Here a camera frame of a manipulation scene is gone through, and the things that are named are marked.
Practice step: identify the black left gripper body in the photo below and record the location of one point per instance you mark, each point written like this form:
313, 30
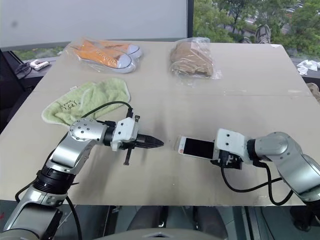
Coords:
141, 142

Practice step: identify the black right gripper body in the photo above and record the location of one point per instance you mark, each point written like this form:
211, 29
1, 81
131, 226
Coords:
230, 160

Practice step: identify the white smartphone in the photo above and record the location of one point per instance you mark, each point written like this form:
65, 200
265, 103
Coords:
197, 147
176, 145

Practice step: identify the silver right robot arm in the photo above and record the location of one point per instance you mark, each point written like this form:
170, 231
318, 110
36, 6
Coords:
282, 147

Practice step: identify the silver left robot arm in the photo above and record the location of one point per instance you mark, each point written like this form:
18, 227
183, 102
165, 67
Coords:
72, 150

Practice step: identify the green towel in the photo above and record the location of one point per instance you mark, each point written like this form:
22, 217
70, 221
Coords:
100, 96

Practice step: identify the brown plush slipper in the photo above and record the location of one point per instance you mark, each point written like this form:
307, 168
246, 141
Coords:
192, 67
187, 51

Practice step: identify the tan item in plastic bag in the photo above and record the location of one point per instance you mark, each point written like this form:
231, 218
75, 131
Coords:
216, 72

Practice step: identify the grey robot torso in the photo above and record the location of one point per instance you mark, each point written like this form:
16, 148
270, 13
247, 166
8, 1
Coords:
160, 234

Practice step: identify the orange canvas sneaker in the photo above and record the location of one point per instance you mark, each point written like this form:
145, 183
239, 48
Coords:
105, 58
110, 46

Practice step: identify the brown plush item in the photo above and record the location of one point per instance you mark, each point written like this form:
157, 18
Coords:
314, 91

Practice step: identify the orange sneakers in bag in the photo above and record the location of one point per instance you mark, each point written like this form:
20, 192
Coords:
75, 42

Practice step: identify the grey sneaker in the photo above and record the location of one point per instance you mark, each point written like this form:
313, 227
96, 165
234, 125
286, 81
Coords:
248, 40
263, 33

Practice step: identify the white cloth at edge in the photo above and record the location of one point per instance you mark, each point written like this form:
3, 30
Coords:
308, 66

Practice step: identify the white power strip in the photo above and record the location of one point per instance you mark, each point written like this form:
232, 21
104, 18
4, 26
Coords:
40, 64

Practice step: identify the dark window mullion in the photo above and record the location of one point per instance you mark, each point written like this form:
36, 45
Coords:
190, 17

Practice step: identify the white roller blind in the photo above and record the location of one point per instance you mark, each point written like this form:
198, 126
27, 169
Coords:
87, 20

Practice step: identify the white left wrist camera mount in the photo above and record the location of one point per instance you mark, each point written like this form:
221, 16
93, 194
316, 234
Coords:
125, 132

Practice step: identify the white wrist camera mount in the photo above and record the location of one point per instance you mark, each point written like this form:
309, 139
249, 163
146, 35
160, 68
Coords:
125, 132
230, 140

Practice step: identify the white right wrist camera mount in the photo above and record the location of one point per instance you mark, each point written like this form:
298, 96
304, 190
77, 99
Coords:
230, 140

